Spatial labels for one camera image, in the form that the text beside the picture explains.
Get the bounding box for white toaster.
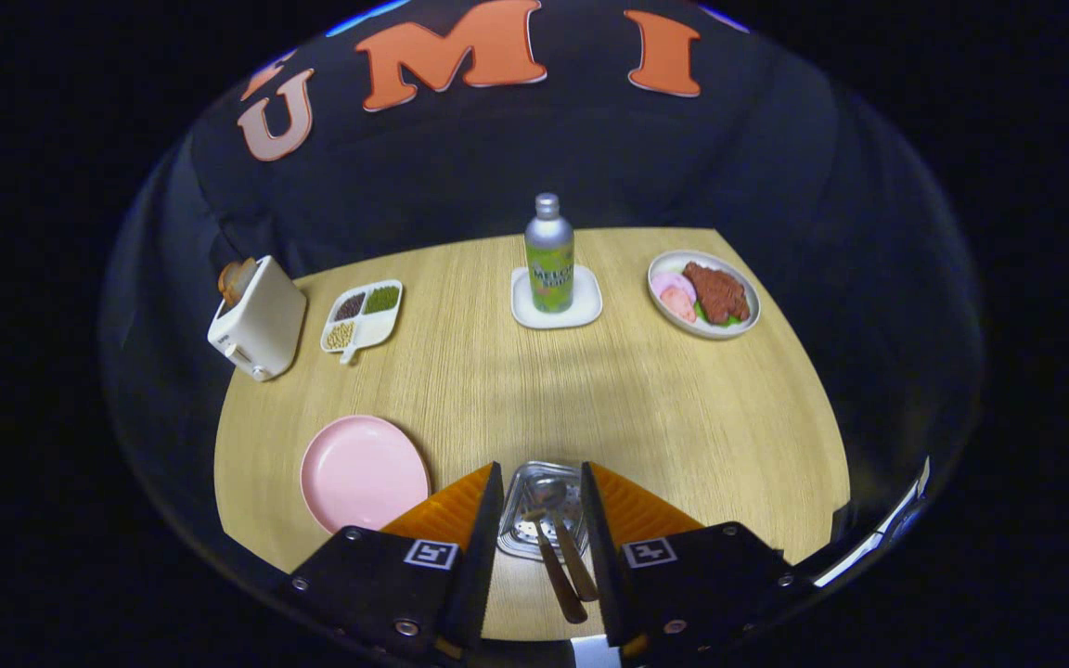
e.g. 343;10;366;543
207;255;308;383

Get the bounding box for green soda bottle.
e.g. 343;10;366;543
524;192;576;315

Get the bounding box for brown toast slice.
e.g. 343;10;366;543
217;258;260;310

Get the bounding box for pink round plate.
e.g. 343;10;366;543
300;415;431;535

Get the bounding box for white oval food plate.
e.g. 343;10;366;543
647;250;762;340

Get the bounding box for white divided tray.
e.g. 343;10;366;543
320;279;405;366

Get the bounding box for metal wire basket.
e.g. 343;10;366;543
496;460;591;564

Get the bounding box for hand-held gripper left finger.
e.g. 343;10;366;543
277;461;506;664

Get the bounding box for pink ham slices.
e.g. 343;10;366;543
650;271;698;324

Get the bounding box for brown meat piece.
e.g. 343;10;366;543
681;262;751;326

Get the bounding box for white square coaster dish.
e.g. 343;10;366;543
510;265;604;331

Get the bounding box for metal fork with wooden handle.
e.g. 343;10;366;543
521;506;589;625

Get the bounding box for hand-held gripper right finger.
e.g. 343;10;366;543
580;461;818;662

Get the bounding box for metal spoon with wooden handle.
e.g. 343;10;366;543
527;476;600;604

